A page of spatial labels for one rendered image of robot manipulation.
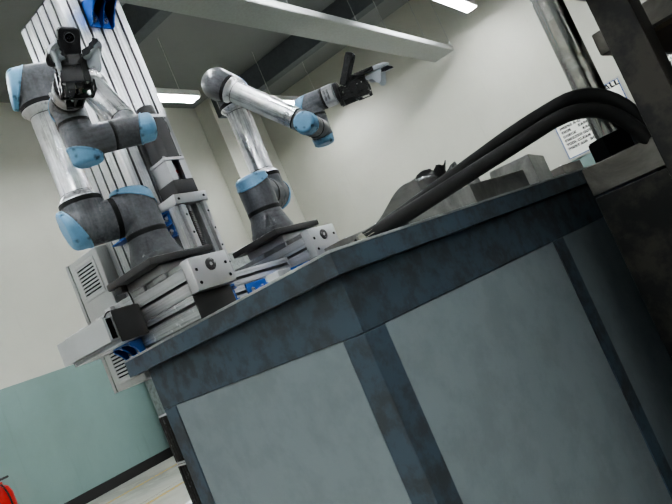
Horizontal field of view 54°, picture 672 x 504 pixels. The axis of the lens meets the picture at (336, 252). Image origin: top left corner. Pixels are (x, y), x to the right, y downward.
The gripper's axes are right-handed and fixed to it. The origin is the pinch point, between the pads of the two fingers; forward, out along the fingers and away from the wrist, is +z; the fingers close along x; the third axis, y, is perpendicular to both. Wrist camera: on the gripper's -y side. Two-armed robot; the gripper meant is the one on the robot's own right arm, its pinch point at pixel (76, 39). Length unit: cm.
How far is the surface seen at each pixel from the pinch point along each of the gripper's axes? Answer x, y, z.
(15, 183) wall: -27, -141, -626
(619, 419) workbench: -80, 101, 35
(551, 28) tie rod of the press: -88, 20, 39
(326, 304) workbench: -18, 64, 44
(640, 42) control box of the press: -74, 36, 66
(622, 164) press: -89, 52, 45
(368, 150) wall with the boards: -514, -140, -695
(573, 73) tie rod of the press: -89, 31, 40
